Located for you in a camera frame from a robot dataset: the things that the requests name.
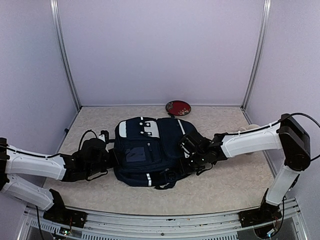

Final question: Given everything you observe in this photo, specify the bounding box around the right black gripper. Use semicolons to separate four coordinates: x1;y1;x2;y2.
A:
176;150;208;175

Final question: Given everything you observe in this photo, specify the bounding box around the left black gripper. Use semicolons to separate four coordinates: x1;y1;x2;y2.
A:
86;147;125;177

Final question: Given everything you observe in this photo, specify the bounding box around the navy blue backpack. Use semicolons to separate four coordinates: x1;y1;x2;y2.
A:
113;116;205;190

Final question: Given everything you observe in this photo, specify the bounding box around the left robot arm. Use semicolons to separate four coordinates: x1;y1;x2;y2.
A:
0;130;119;228

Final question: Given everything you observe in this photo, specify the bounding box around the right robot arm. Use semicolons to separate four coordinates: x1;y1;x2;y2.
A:
179;113;314;228

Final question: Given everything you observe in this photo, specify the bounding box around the red floral round dish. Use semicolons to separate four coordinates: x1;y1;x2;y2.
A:
165;100;192;117

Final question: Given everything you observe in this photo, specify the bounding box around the beige ceramic mug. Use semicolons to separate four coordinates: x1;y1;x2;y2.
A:
238;124;260;132

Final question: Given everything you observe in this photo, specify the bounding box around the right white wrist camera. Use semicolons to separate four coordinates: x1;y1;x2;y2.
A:
178;135;196;159

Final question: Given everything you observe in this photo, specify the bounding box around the front aluminium rail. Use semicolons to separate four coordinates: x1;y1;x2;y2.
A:
17;197;311;240

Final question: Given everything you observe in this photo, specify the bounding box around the right aluminium frame post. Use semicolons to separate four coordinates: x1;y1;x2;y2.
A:
241;0;272;112

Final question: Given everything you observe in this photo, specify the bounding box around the aluminium frame post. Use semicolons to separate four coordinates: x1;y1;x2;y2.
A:
241;0;272;112
49;0;82;113

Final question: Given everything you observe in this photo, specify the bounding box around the left aluminium frame post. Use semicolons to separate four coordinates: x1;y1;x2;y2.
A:
49;0;82;113

